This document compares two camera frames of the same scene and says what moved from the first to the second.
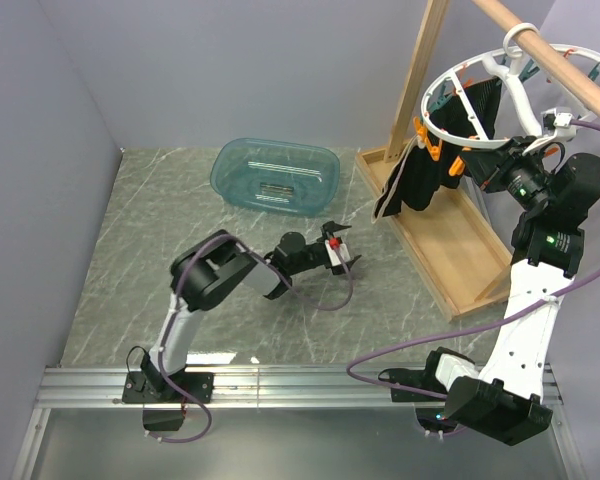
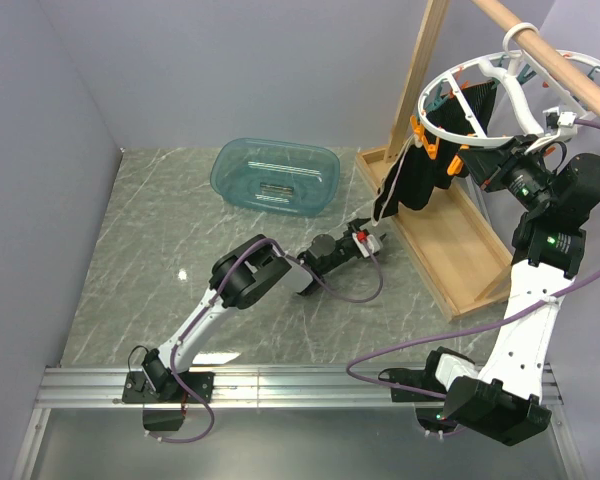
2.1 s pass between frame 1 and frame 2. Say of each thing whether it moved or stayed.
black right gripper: stayed
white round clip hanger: moved
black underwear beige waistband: stayed
